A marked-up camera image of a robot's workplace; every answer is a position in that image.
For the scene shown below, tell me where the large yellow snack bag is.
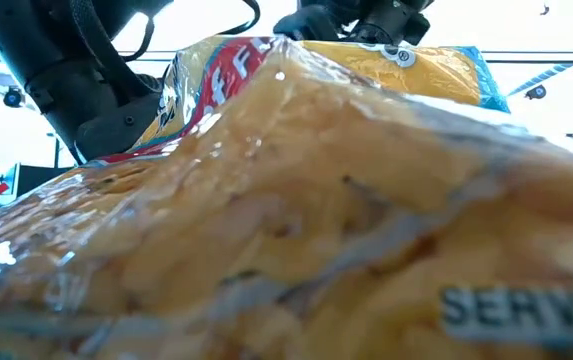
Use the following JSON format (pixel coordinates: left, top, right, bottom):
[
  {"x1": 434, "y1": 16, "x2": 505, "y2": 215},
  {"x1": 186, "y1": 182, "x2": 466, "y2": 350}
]
[{"x1": 0, "y1": 35, "x2": 573, "y2": 360}]

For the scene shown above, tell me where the grey ceiling pipe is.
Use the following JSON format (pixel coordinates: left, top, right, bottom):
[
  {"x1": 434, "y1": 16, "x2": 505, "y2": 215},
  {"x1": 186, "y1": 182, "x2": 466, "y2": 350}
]
[{"x1": 505, "y1": 62, "x2": 573, "y2": 99}]

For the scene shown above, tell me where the black ceiling spotlight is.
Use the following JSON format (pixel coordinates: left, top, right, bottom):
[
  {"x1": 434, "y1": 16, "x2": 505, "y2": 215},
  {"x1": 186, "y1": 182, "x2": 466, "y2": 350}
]
[{"x1": 524, "y1": 83, "x2": 549, "y2": 101}]

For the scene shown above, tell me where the black monitor back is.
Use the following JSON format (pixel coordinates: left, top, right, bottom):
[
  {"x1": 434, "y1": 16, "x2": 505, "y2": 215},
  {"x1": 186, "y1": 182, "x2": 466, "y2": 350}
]
[{"x1": 15, "y1": 164, "x2": 75, "y2": 197}]

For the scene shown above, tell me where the black ceiling camera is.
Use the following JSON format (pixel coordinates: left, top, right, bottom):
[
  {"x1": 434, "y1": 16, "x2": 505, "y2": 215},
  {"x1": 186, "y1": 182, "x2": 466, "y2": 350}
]
[{"x1": 2, "y1": 84, "x2": 28, "y2": 109}]

